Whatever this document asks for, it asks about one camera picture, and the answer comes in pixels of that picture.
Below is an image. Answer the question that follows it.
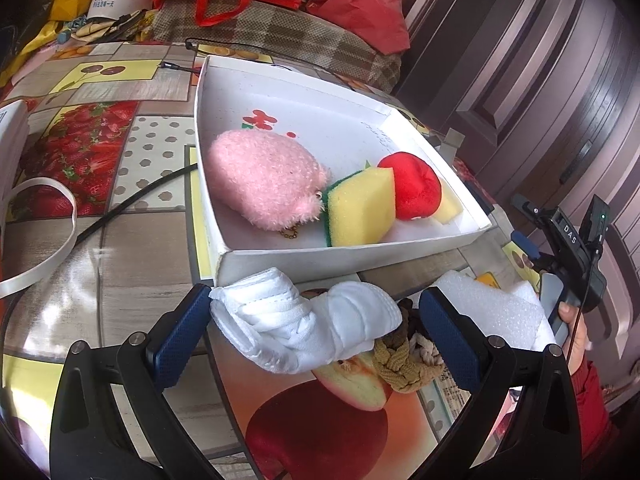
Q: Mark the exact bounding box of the plain red bag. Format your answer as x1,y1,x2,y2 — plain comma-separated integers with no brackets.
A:
305,0,412,54

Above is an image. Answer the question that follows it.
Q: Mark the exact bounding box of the yellow cloth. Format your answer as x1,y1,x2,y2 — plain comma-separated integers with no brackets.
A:
0,19,68,88

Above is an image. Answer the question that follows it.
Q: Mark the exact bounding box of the dark brown hair tie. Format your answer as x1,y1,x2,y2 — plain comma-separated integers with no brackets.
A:
397,299,427,341

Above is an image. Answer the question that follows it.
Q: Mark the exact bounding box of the person's right hand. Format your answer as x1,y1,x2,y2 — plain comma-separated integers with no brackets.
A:
557,302,592,376

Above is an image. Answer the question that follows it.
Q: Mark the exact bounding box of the pale yellow sponge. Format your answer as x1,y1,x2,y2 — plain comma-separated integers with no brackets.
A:
435,194,463,224

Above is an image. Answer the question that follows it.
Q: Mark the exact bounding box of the tan braided hair tie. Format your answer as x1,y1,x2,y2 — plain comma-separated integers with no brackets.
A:
372,331,446,393

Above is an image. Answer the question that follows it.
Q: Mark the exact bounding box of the person's right forearm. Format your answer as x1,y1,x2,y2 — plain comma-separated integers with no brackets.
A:
569,360,621,463

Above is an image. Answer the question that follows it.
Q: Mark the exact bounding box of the yellow green sponge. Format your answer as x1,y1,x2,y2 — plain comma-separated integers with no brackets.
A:
321,166,397,248

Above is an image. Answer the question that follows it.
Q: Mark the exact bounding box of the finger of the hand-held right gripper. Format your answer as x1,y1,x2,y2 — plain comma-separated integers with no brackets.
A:
510,194,553,233
510,231,563,273

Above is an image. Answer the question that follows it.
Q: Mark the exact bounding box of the plaid covered bench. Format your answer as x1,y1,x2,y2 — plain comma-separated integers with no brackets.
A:
150,0,403,93

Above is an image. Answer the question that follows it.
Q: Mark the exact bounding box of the white cloth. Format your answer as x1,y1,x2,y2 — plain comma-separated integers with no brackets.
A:
208,267,403,375

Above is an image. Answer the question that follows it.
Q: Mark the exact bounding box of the fruit print tablecloth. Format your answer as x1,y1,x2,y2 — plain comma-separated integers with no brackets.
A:
0,40,546,480

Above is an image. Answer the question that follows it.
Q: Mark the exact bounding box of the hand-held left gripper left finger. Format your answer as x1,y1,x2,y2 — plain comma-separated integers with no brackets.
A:
49,283,236,480

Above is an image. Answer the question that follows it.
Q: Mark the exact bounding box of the white cardboard box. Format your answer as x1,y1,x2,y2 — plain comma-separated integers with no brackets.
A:
192,55,495,287

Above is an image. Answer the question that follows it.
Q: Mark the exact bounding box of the dark brown door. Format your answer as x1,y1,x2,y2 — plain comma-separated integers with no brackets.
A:
392,0,640,401

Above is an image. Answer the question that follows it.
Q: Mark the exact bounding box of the thick black cable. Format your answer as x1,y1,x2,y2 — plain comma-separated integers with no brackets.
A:
0,162,199,356

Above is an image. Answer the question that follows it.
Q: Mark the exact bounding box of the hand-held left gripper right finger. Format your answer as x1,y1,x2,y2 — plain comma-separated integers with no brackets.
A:
418,287,593,480

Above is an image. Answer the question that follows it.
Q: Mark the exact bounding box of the white strap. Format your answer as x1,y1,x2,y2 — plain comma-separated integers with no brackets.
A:
0,177,79,298

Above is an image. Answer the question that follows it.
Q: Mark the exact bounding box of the red plush apple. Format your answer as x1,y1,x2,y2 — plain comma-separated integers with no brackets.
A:
377,151,443,221

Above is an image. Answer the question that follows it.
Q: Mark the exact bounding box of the pink plush toy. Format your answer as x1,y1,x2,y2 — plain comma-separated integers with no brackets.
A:
206,129,333,233

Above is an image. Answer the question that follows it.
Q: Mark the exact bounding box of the white carton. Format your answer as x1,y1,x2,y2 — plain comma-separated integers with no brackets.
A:
0,100,32,201

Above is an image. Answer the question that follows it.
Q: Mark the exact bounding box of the small grey cardboard box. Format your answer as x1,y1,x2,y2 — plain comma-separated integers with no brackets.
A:
439,127,467,157

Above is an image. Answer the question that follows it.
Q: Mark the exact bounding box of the white foam block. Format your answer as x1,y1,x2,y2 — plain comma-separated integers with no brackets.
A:
431,270,558,353

